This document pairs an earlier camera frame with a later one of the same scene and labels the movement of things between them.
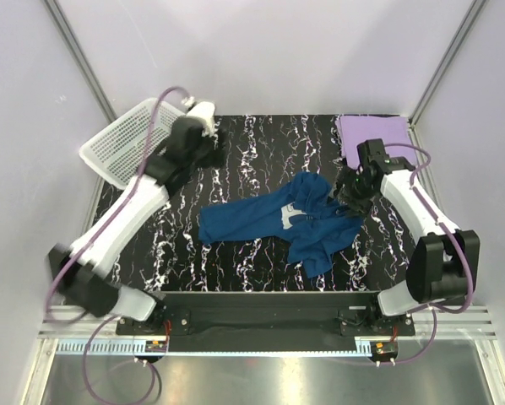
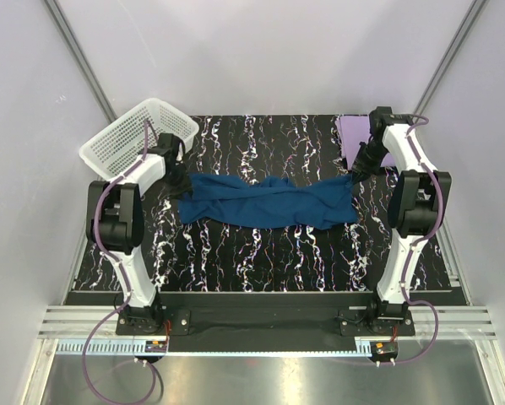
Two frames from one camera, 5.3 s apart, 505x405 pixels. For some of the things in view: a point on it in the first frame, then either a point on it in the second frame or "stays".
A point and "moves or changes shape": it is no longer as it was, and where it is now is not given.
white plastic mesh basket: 119,153 stays
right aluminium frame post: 470,16 stays
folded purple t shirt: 355,129 stays
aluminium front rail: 467,323 stays
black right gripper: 345,176 -> 361,171
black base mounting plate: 266,321 stays
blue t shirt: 301,212 moves or changes shape
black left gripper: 217,158 -> 176,192
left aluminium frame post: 81,60 stays
